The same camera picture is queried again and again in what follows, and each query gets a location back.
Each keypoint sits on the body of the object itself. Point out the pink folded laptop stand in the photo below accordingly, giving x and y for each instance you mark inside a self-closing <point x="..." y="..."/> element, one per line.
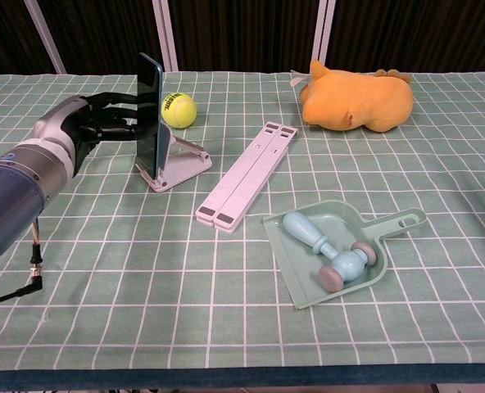
<point x="246" y="176"/>

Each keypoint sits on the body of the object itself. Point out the green plastic dustpan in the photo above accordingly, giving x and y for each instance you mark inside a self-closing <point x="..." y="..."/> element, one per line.
<point x="300" y="262"/>

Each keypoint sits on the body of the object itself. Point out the green checked tablecloth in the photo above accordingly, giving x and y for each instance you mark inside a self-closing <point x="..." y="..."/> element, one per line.
<point x="144" y="286"/>

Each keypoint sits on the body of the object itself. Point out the pink phone stand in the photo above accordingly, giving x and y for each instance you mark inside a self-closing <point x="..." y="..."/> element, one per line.
<point x="187" y="172"/>

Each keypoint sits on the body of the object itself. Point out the black smartphone with blue edge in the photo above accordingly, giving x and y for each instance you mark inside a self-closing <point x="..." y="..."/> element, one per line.
<point x="149" y="118"/>

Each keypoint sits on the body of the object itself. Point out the orange plush toy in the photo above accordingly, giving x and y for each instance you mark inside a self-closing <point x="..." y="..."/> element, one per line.
<point x="361" y="102"/>

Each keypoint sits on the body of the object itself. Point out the yellow tennis ball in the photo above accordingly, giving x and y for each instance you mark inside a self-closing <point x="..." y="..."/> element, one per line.
<point x="181" y="111"/>

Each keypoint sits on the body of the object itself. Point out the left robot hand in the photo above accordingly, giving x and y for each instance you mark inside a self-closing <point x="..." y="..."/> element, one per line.
<point x="60" y="120"/>

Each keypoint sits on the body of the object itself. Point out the aluminium frame post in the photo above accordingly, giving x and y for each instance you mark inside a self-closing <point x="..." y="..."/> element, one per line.
<point x="166" y="32"/>
<point x="46" y="39"/>
<point x="323" y="37"/>

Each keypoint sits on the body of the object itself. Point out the light blue toy hammer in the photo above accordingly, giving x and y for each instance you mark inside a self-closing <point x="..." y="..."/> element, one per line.
<point x="304" y="229"/>

